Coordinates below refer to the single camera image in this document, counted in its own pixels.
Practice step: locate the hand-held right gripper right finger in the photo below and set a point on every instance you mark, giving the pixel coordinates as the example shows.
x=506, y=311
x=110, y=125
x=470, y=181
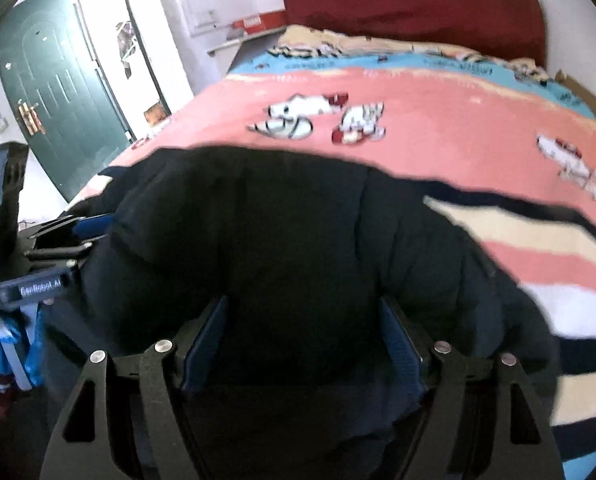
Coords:
x=402, y=352

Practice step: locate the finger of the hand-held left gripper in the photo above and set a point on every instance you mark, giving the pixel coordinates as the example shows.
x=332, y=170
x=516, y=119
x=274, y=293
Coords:
x=85, y=224
x=60, y=252

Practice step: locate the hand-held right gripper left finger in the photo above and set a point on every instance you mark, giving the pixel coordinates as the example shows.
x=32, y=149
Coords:
x=205, y=345

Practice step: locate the black hooded jacket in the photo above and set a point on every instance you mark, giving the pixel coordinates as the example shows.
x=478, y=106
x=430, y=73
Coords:
x=288, y=230

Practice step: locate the brown cardboard box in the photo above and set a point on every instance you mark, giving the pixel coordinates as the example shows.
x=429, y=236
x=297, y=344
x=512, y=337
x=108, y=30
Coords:
x=155, y=113

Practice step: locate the green metal door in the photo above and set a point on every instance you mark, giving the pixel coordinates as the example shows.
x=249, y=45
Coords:
x=57, y=95

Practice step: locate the white bedside shelf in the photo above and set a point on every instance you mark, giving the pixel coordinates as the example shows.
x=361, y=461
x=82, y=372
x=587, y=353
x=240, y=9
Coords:
x=248, y=52

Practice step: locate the cartoon printed blanket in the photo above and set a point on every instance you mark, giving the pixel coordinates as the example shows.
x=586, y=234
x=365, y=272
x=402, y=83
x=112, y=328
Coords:
x=428, y=110

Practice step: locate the orange flat box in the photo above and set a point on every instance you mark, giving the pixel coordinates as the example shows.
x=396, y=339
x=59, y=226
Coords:
x=258, y=22

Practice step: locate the dark red headboard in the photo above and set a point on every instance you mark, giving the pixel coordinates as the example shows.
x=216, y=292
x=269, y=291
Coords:
x=418, y=7

